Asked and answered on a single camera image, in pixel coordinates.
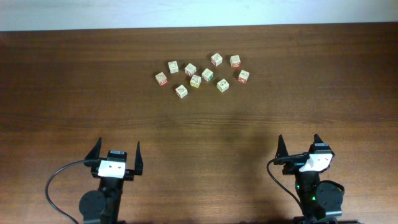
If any wooden block plain leaf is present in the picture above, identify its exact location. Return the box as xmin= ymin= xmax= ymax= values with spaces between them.
xmin=216 ymin=79 xmax=229 ymax=93

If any wooden block red centre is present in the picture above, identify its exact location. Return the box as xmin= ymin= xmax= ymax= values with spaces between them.
xmin=184 ymin=63 xmax=197 ymax=77

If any wooden block green side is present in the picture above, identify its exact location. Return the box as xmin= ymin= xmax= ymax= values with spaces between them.
xmin=201 ymin=68 xmax=214 ymax=82

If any wooden block blue five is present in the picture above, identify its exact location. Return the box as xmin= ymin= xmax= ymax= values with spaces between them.
xmin=175 ymin=85 xmax=188 ymax=99

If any wooden block plain upper-left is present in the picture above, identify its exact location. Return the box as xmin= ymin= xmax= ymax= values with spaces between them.
xmin=168 ymin=61 xmax=179 ymax=73

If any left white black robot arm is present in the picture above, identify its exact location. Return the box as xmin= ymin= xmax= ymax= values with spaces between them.
xmin=79 ymin=139 xmax=144 ymax=224

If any black cable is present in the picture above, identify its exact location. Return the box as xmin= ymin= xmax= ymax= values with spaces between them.
xmin=266 ymin=152 xmax=309 ymax=215
xmin=45 ymin=159 xmax=100 ymax=224

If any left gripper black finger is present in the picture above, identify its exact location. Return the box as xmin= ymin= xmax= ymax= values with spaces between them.
xmin=134 ymin=141 xmax=144 ymax=175
xmin=85 ymin=138 xmax=102 ymax=160

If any right black cable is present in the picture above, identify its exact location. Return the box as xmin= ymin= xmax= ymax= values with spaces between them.
xmin=266 ymin=152 xmax=309 ymax=215

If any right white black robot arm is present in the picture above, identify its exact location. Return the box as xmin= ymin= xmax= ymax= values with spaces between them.
xmin=272 ymin=134 xmax=345 ymax=223

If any wooden block yellow side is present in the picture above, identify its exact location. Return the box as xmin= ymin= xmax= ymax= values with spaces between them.
xmin=190 ymin=75 xmax=201 ymax=88

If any left black cable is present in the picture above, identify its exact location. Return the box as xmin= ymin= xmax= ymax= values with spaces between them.
xmin=45 ymin=159 xmax=100 ymax=224

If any wooden block red top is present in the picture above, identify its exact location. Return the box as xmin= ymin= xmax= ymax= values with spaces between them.
xmin=211 ymin=53 xmax=223 ymax=67

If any wooden block red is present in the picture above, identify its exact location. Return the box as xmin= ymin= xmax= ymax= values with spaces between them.
xmin=155 ymin=72 xmax=168 ymax=86
xmin=184 ymin=63 xmax=197 ymax=77
xmin=211 ymin=53 xmax=223 ymax=67
xmin=238 ymin=70 xmax=249 ymax=83
xmin=229 ymin=55 xmax=241 ymax=68

